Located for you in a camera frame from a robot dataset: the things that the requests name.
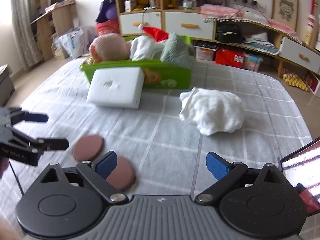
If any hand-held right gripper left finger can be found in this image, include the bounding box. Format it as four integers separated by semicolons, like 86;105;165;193
39;151;130;205

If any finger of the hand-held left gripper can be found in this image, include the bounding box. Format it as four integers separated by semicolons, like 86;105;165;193
0;127;70;155
0;107;49;127

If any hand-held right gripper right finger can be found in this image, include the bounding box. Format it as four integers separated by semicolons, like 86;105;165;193
194;152;288;204

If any brown round pad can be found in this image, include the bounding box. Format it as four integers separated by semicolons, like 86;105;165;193
73;135;105;162
105;156;135;191

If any white knotted cloth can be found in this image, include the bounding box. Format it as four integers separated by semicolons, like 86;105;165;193
179;87;245;136

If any white sponge block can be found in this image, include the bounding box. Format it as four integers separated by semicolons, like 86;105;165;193
86;67;145;110

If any green plastic box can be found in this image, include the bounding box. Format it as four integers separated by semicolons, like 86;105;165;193
79;35;197;90

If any pink fluffy sock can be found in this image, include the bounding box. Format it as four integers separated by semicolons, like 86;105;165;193
89;34;130;63

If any grey-green cloth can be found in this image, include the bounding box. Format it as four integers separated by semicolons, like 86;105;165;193
160;32;197;69

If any red white santa hat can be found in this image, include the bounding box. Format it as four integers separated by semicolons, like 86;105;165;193
137;23;172;43

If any grey checked blanket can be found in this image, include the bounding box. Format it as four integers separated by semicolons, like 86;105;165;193
0;60;313;240

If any white paper bag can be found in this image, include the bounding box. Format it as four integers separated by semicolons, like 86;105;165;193
59;27;84;59

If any smartphone red case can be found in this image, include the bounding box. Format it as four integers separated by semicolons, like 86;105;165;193
280;136;320;217

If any beige curtain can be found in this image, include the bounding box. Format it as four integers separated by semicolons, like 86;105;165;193
10;0;42;67

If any wooden desk shelf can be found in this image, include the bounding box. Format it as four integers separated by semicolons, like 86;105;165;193
30;0;75;60

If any red printed bag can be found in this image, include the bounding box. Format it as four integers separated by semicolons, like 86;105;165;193
96;20;120;37

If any yellow egg tray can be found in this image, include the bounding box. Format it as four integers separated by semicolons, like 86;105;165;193
282;72;309;92

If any white red cardboard box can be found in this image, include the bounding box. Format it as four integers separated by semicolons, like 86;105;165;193
304;71;320;94

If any purple plush toy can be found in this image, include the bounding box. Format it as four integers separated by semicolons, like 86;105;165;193
96;0;118;24

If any black bag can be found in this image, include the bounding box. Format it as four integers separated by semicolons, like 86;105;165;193
216;24;244;44

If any curved wooden side cabinet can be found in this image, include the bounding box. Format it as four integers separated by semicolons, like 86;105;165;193
215;17;320;80

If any white carton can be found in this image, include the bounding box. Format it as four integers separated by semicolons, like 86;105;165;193
124;0;137;12

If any pink tasselled cloth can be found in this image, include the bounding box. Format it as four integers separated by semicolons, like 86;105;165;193
201;4;297;34

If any framed cartoon picture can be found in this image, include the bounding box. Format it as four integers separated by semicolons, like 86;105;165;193
272;0;299;32

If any white drawer orange handle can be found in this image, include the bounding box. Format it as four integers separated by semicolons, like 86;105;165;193
164;12;216;40
119;12;162;35
279;37;320;74

